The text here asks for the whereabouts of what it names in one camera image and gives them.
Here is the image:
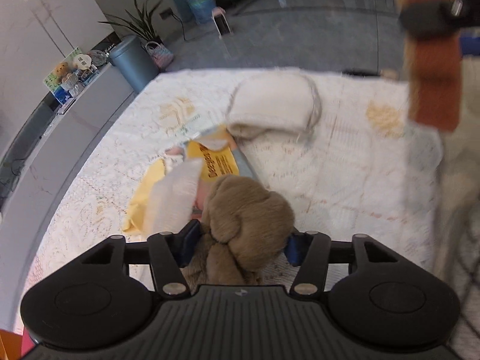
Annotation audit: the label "brown orange soft item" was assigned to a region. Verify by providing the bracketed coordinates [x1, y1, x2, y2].
[395, 0, 462, 133]

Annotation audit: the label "brown plush toy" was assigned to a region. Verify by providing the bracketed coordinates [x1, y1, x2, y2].
[182, 175, 295, 291]

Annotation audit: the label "white towel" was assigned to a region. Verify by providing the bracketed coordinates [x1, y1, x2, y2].
[225, 71, 321, 139]

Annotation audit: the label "white lace tablecloth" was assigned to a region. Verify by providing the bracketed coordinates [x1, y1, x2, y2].
[22, 67, 448, 331]

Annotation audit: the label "yellow printed bag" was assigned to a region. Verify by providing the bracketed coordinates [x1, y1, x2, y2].
[122, 132, 256, 238]

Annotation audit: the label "long white TV cabinet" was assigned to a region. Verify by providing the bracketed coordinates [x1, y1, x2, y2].
[1, 64, 134, 219]

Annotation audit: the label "small woven basket bag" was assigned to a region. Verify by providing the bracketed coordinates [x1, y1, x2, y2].
[145, 41, 174, 70]

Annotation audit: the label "plush toys on cabinet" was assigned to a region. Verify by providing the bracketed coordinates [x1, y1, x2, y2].
[43, 47, 98, 105]

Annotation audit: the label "blue grey trash bin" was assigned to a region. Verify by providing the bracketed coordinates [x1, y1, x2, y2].
[109, 35, 160, 94]

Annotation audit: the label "blue water jug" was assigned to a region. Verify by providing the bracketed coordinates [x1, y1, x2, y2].
[187, 0, 216, 24]

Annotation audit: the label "tall green floor plant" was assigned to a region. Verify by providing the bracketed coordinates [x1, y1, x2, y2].
[99, 0, 163, 44]

